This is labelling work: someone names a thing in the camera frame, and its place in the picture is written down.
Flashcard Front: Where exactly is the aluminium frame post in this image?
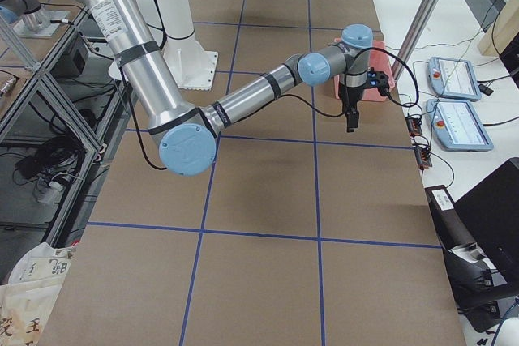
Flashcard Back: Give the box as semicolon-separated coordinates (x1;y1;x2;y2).
397;0;439;64

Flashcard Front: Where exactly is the black box with label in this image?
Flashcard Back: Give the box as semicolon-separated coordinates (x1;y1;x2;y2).
425;157;518;332

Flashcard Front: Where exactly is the orange grey usb hub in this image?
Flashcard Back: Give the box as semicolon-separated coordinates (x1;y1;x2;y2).
405;115;422;137
414;144;432;171

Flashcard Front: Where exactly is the pink plastic box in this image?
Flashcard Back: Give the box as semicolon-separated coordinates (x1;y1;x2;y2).
332;37;397;103

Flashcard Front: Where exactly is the teach pendant tablet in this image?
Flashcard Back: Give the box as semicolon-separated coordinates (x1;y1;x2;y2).
426;98;494;152
427;57;481;101

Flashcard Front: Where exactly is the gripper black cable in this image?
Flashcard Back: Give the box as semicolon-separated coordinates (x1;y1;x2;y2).
279;48;418;118

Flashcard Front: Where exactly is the lower teach pendant tablet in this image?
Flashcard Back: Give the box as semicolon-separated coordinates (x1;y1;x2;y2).
426;98;494;152

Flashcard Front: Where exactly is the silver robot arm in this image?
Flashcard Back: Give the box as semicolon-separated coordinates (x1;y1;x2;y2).
1;0;42;24
75;0;379;177

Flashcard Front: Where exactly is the canvas tote bag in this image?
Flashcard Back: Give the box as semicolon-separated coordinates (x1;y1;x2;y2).
1;242;76;345

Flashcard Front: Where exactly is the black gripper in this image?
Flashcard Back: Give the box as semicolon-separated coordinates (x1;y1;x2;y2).
339;70;390;133

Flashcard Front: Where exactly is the upper teach pendant tablet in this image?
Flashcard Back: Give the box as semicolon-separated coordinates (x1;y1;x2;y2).
427;57;481;101

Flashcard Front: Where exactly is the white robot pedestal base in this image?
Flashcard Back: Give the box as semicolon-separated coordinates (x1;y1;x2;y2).
157;0;218;91

